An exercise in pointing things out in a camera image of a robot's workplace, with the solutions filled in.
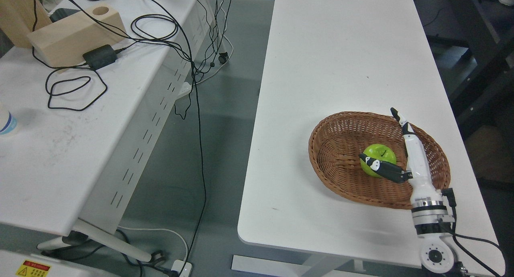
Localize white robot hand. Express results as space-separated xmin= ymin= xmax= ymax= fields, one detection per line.
xmin=359 ymin=107 xmax=438 ymax=201

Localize green apple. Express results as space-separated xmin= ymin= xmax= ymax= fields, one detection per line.
xmin=361 ymin=144 xmax=397 ymax=178

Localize black metal right shelf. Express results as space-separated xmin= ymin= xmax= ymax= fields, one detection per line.
xmin=414 ymin=0 xmax=513 ymax=183

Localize brown wicker basket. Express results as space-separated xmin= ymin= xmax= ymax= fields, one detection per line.
xmin=308 ymin=111 xmax=451 ymax=210

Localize white table with basket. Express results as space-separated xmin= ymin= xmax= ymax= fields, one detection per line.
xmin=237 ymin=0 xmax=496 ymax=267

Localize white power strip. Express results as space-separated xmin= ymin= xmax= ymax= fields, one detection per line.
xmin=171 ymin=259 xmax=192 ymax=277

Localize black power adapter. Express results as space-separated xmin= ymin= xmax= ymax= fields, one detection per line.
xmin=82 ymin=45 xmax=117 ymax=71

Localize white perforated desk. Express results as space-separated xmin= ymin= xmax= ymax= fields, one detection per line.
xmin=0 ymin=0 xmax=209 ymax=263

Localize wooden block with hole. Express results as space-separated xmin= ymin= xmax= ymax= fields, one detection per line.
xmin=27 ymin=2 xmax=127 ymax=67

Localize paper cup blue band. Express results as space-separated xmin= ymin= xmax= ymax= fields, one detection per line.
xmin=0 ymin=102 xmax=19 ymax=137

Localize white floor device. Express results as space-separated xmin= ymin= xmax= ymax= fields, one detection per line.
xmin=0 ymin=250 xmax=117 ymax=277

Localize wooden box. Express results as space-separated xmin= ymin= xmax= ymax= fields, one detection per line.
xmin=0 ymin=0 xmax=52 ymax=48

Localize long black hanging cable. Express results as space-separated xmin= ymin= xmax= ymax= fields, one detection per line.
xmin=137 ymin=0 xmax=207 ymax=269

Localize black looped desk cable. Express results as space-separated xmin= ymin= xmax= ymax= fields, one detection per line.
xmin=20 ymin=0 xmax=193 ymax=112

